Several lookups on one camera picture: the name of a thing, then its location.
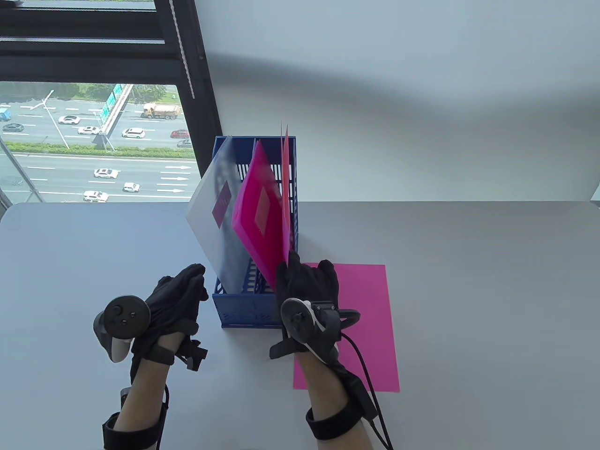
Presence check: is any person's left hand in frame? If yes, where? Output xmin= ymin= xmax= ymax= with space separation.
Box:
xmin=130 ymin=263 xmax=210 ymax=365

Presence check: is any person's right hand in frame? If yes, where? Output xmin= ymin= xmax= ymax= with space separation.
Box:
xmin=276 ymin=251 xmax=341 ymax=312

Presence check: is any pink cardstock sheet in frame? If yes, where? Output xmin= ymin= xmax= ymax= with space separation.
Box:
xmin=293 ymin=264 xmax=400 ymax=392

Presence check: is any orange cardstock sheet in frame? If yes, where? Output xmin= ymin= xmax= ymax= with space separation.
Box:
xmin=281 ymin=127 xmax=292 ymax=263

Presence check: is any clear L-shaped folder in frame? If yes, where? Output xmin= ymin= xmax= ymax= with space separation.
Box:
xmin=186 ymin=137 xmax=251 ymax=293

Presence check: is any pink plastic folder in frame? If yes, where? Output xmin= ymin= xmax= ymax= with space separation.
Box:
xmin=233 ymin=142 xmax=285 ymax=286

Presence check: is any person's left forearm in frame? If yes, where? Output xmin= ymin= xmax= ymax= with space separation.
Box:
xmin=112 ymin=335 xmax=179 ymax=432

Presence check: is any person's right forearm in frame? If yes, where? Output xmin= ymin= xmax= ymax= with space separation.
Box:
xmin=295 ymin=349 xmax=367 ymax=450

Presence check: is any right grey tracking controller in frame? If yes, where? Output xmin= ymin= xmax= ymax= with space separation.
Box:
xmin=280 ymin=298 xmax=339 ymax=365

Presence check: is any grey tracking controller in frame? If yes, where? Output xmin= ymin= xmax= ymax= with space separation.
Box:
xmin=280 ymin=298 xmax=339 ymax=365
xmin=93 ymin=294 xmax=151 ymax=364

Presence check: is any left grey tracking controller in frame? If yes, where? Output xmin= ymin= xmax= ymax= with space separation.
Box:
xmin=93 ymin=294 xmax=151 ymax=364

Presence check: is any blue plastic file organizer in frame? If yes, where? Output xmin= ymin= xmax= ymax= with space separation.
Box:
xmin=212 ymin=136 xmax=300 ymax=329

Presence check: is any highway sign gantry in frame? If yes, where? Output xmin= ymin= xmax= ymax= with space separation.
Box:
xmin=92 ymin=83 xmax=135 ymax=151

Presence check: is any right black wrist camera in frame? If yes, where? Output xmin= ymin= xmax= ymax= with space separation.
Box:
xmin=313 ymin=302 xmax=361 ymax=331

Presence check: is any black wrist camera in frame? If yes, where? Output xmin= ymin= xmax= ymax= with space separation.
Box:
xmin=313 ymin=302 xmax=361 ymax=331
xmin=176 ymin=337 xmax=209 ymax=371

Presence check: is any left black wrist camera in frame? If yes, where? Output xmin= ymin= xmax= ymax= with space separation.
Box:
xmin=176 ymin=337 xmax=209 ymax=371

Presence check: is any right black cable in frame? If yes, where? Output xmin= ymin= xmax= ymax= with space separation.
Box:
xmin=340 ymin=330 xmax=393 ymax=450

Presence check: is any black cable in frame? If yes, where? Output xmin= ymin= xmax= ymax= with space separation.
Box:
xmin=159 ymin=384 xmax=170 ymax=450
xmin=340 ymin=330 xmax=393 ymax=450

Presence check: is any left black cable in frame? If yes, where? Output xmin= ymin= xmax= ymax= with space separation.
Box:
xmin=159 ymin=384 xmax=170 ymax=450

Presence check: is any white bead chain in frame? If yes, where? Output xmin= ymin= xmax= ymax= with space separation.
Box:
xmin=170 ymin=0 xmax=196 ymax=100

